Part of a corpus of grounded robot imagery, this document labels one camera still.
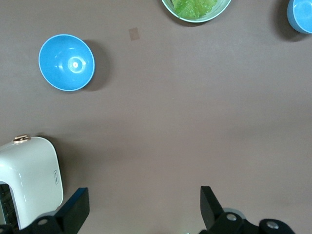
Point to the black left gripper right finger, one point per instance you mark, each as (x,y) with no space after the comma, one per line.
(212,214)

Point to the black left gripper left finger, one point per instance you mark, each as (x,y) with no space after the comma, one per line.
(73,214)

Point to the blue bowl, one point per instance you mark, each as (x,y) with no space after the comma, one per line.
(67,63)
(301,14)

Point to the white toaster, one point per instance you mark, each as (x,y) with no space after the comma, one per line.
(29,170)

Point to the pale green plate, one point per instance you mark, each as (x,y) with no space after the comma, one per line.
(219,11)

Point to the brown tape patch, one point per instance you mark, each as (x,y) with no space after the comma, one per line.
(134,34)

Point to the green lettuce leaf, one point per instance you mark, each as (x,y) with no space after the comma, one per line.
(192,8)

